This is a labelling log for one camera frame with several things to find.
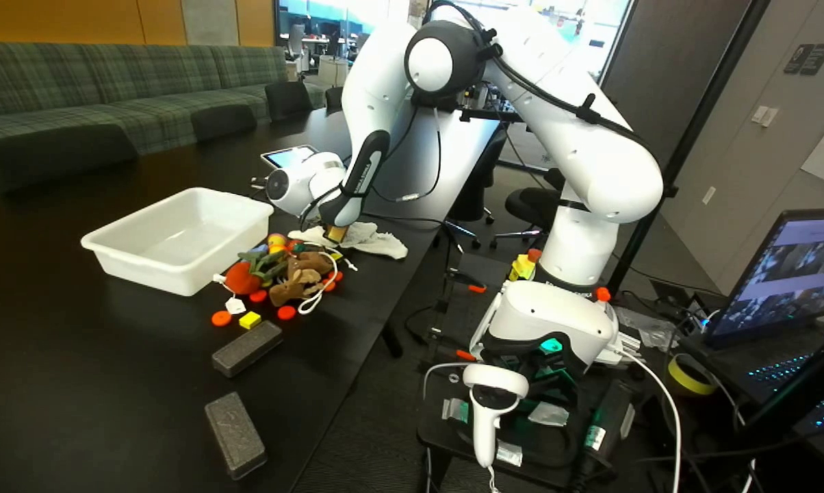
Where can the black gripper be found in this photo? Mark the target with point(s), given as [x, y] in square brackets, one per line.
[329, 216]

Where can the white knitted towel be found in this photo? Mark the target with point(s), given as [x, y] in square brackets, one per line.
[372, 239]

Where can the yellow toy cup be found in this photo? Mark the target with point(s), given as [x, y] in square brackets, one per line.
[276, 243]

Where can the brown plush toy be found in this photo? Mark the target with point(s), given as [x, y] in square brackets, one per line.
[297, 277]

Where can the green plush toy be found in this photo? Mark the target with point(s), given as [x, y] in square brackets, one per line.
[264, 264]

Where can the red plastic disc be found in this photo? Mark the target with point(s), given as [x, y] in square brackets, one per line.
[289, 314]
[259, 296]

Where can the red plush toy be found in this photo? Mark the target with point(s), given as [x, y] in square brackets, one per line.
[238, 277]

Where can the small white cube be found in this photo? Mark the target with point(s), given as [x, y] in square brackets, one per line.
[237, 305]

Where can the small yellow cube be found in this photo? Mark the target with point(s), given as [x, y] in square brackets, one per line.
[250, 322]

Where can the orange plastic disc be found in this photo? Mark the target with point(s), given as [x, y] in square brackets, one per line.
[220, 320]

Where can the black rectangular block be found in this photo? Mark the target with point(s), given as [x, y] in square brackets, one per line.
[233, 435]
[248, 346]

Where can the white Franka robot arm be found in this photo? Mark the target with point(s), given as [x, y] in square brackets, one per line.
[575, 146]

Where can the white plastic bin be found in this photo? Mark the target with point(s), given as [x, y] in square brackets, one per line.
[167, 243]

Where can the white tablet with lit screen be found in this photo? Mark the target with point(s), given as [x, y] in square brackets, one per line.
[276, 158]

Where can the black lounge chair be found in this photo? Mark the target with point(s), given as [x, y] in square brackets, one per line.
[289, 103]
[334, 99]

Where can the black office chair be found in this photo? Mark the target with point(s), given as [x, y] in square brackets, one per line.
[528, 206]

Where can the yellow green small object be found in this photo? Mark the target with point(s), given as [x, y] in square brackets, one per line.
[523, 268]

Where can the white VR headset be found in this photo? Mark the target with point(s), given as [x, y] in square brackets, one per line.
[552, 316]

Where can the white VR controller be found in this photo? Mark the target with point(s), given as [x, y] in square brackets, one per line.
[487, 406]

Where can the green plaid sofa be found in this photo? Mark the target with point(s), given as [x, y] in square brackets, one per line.
[83, 92]

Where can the small orange knob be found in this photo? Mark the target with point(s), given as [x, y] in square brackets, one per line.
[604, 295]

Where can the black equipment cart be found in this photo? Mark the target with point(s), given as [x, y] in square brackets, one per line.
[557, 429]

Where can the yellow tape roll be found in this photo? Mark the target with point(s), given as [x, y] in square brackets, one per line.
[691, 376]

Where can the open black laptop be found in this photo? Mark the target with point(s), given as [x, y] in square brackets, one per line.
[794, 275]

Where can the yellow wrist camera mount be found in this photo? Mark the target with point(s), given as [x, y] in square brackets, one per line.
[337, 235]

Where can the white light switch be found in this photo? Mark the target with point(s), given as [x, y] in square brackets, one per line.
[765, 117]

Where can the black wall sign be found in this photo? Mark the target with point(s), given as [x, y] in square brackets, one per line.
[809, 60]

